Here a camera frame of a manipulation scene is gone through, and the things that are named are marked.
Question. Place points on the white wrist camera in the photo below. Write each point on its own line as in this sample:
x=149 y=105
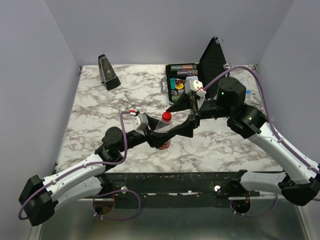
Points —
x=193 y=86
x=140 y=122

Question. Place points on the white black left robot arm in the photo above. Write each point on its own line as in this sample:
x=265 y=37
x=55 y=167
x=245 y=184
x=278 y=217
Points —
x=40 y=197

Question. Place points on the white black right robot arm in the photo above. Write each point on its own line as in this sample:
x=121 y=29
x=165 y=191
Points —
x=298 y=183

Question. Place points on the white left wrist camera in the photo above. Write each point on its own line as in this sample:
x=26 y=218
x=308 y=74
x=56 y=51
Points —
x=140 y=122

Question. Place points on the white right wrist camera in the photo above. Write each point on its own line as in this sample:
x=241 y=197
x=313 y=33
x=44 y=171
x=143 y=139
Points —
x=193 y=86

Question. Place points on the white blue Pocari cap spare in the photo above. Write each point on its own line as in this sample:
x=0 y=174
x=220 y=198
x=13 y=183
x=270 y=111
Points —
x=248 y=93

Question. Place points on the red label water bottle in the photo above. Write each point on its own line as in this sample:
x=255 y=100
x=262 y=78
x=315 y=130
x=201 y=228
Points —
x=164 y=127

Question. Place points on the black metronome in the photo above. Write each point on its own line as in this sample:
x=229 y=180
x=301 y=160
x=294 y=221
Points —
x=107 y=74

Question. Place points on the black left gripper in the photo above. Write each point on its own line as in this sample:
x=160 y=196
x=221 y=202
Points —
x=156 y=139

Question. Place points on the black poker chip case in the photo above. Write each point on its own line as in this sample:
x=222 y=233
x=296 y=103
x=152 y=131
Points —
x=211 y=64

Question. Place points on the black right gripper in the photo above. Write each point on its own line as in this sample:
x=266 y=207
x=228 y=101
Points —
x=196 y=113

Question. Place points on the red bottle cap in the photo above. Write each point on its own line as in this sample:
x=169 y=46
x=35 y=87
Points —
x=166 y=117

